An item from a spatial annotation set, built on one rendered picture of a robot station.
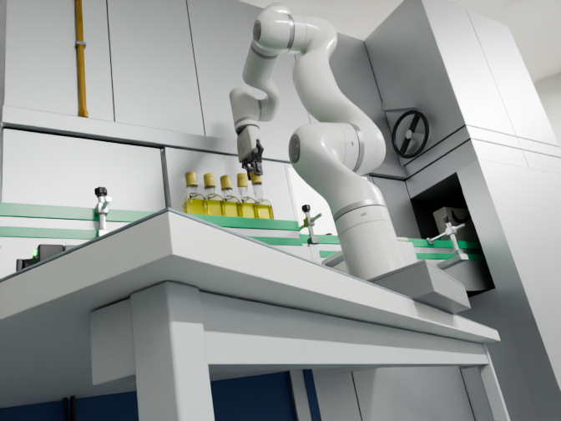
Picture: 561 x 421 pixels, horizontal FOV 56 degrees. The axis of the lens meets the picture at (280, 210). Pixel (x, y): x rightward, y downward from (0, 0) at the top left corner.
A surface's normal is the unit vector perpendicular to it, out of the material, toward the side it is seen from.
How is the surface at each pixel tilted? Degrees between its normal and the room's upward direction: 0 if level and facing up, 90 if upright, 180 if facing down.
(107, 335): 90
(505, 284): 90
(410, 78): 90
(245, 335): 90
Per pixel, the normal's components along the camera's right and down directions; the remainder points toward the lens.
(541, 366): -0.84, -0.06
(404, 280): -0.49, -0.25
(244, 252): 0.85, -0.33
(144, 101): 0.52, -0.40
